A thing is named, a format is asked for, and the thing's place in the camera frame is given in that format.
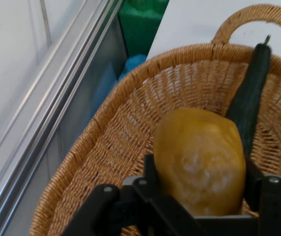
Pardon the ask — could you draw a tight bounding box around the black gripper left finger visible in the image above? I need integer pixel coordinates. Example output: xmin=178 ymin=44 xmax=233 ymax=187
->
xmin=60 ymin=152 xmax=205 ymax=236

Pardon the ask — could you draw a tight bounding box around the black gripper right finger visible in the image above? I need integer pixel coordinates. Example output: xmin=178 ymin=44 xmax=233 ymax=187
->
xmin=243 ymin=156 xmax=281 ymax=236

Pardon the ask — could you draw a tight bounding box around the yellow-brown potato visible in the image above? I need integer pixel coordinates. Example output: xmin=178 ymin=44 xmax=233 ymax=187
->
xmin=154 ymin=107 xmax=247 ymax=217

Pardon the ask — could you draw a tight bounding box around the woven wicker basket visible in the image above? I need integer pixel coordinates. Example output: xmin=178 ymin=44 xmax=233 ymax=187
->
xmin=28 ymin=3 xmax=281 ymax=236

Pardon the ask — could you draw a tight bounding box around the dark green cucumber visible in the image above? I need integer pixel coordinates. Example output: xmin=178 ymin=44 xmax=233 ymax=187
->
xmin=225 ymin=34 xmax=272 ymax=159

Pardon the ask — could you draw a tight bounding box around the blue plastic bag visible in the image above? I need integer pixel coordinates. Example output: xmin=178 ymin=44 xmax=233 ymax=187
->
xmin=88 ymin=54 xmax=148 ymax=118

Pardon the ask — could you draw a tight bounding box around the green plastic box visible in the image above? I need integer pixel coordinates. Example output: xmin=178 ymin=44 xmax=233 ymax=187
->
xmin=117 ymin=0 xmax=170 ymax=58

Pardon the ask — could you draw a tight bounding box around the aluminium frame rail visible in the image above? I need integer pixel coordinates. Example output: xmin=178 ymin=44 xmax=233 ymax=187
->
xmin=0 ymin=0 xmax=129 ymax=236

